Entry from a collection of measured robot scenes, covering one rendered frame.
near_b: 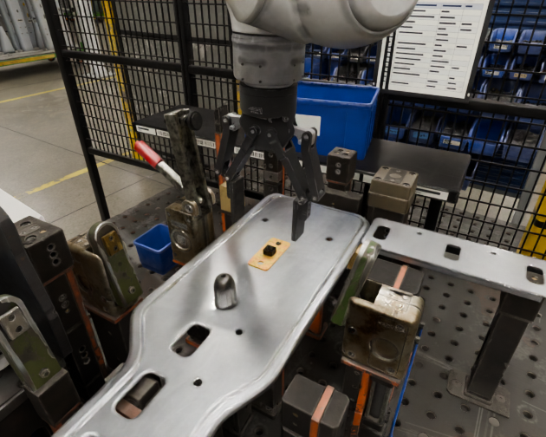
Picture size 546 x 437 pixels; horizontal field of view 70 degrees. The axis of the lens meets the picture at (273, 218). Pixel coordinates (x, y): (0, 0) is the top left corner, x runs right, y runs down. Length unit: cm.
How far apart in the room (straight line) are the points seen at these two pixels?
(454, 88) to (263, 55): 62
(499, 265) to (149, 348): 54
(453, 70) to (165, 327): 81
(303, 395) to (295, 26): 37
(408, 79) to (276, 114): 58
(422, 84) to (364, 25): 73
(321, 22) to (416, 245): 48
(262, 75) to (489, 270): 46
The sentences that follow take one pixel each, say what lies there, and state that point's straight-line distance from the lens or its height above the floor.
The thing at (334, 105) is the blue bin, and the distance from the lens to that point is 90.
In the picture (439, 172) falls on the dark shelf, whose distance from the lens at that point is 92.
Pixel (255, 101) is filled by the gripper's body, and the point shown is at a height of 126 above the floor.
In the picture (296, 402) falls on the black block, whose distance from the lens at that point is 48.
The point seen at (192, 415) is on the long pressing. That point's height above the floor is 100.
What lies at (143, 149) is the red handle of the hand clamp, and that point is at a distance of 71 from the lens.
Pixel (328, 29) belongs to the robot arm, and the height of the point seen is 136.
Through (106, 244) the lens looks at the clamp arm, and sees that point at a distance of 57.
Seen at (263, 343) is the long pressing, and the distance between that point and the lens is 51.
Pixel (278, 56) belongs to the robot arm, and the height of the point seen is 131.
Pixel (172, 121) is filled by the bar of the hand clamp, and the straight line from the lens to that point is 62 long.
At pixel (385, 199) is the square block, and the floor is 102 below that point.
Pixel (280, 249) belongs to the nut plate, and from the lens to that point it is 65.
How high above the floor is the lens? 139
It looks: 32 degrees down
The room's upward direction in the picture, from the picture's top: straight up
